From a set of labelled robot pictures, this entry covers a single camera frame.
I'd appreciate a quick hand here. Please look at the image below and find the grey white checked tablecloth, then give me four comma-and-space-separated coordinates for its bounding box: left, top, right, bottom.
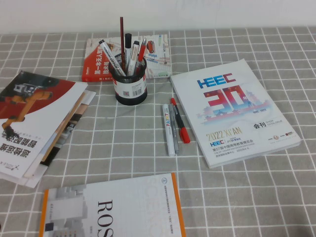
0, 26, 316, 237

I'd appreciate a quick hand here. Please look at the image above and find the long black cap marker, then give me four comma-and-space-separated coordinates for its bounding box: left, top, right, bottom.
124, 33, 133, 75

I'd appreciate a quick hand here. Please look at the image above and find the red cover driving book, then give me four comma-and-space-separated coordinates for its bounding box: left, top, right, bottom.
81, 34, 173, 82

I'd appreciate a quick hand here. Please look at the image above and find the dark red pencil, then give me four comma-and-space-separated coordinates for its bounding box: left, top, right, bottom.
119, 16, 125, 73

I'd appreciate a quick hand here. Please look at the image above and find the white brochure with photos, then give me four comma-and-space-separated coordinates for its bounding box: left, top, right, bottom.
0, 89, 97, 189

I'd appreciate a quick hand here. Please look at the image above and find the orange edged ROS book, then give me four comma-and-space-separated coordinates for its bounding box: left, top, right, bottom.
39, 172, 186, 237

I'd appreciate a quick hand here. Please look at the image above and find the grey translucent pen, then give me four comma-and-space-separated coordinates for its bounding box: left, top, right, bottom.
168, 103, 180, 154

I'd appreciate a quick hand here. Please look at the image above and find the red black marker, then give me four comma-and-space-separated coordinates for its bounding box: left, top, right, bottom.
170, 97, 191, 144

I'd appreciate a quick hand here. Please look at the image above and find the red ballpoint pen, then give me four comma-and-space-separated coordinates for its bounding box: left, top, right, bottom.
134, 38, 148, 75

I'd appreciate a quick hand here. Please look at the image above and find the brochure with brown edge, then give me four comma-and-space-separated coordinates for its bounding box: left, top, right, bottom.
40, 91, 87, 163

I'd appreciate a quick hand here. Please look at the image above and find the white paint marker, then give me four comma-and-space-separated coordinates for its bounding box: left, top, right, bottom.
162, 103, 176, 157

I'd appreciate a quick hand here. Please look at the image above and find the white HEEC catalogue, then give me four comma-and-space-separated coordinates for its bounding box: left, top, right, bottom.
169, 58, 302, 169

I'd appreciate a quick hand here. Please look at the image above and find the black mesh pen holder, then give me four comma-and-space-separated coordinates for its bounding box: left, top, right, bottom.
109, 53, 148, 105

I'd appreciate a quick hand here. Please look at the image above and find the red white robot brochure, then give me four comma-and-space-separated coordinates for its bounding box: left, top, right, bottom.
0, 71, 88, 179

